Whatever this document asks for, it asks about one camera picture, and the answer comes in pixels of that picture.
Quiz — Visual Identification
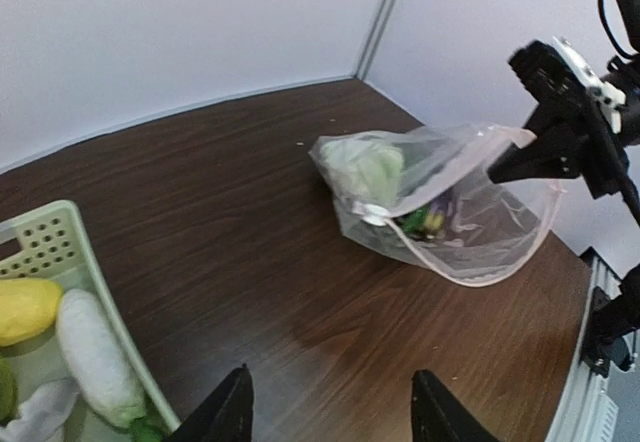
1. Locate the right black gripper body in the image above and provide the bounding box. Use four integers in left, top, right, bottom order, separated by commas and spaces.
525, 61, 639, 200

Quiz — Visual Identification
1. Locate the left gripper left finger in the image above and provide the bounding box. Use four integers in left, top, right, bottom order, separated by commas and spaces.
169, 364, 255, 442

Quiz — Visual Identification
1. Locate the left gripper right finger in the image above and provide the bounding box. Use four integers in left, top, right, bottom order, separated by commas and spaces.
411, 370, 495, 442

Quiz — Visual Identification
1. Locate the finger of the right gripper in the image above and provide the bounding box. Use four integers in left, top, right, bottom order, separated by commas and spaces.
488, 126, 580, 183

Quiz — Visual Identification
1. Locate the clear zip top bag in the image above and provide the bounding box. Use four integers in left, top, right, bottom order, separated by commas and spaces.
310, 125, 564, 287

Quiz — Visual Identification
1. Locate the white fake potato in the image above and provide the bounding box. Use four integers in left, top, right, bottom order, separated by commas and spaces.
56, 289, 146, 430

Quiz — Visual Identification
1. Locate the green yellow fake mango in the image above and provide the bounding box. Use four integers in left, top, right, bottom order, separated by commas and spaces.
0, 358, 18, 425

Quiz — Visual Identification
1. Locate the yellow fake banana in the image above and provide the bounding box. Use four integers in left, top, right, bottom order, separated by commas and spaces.
1, 278, 63, 347

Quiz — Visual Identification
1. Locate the green plastic basket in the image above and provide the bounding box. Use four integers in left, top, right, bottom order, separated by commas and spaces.
1, 200, 179, 441

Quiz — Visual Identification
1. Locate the white fake cauliflower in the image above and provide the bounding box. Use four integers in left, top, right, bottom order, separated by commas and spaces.
1, 378, 80, 442

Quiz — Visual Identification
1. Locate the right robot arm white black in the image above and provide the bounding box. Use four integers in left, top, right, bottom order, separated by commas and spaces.
488, 0, 639, 204

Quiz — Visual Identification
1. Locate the purple spotted fake eggplant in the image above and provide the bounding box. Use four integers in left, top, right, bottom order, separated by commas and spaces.
395, 192, 455, 241

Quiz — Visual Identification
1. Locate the pale green fake cabbage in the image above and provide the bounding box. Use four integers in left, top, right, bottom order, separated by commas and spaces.
319, 138, 405, 206

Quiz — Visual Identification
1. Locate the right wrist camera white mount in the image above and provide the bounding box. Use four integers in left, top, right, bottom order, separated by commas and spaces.
508, 36, 627, 128

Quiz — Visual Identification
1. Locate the aluminium front rail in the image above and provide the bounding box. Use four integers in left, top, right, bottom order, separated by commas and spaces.
546, 248, 639, 441

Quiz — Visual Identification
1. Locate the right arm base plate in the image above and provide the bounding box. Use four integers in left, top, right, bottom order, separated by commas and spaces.
580, 266, 639, 378

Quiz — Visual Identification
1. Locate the right aluminium frame post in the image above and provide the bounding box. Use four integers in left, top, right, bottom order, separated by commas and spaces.
353, 0, 397, 81

